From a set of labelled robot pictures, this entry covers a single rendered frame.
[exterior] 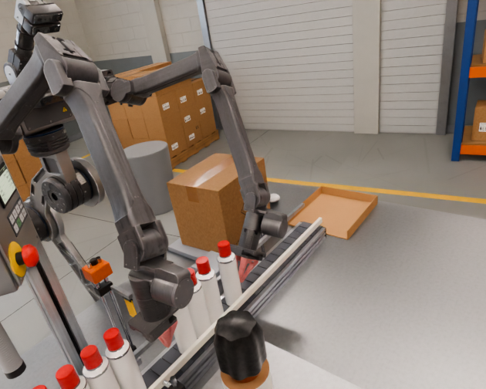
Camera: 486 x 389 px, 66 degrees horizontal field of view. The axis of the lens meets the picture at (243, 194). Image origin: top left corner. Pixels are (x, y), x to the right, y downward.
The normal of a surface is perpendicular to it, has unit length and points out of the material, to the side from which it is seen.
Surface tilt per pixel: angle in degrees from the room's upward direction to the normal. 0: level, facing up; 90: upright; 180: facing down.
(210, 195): 90
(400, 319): 0
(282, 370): 0
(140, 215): 61
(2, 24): 90
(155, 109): 90
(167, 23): 90
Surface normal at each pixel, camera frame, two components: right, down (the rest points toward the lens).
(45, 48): -0.51, 0.12
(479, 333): -0.14, -0.89
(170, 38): -0.50, 0.44
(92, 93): 0.75, -0.41
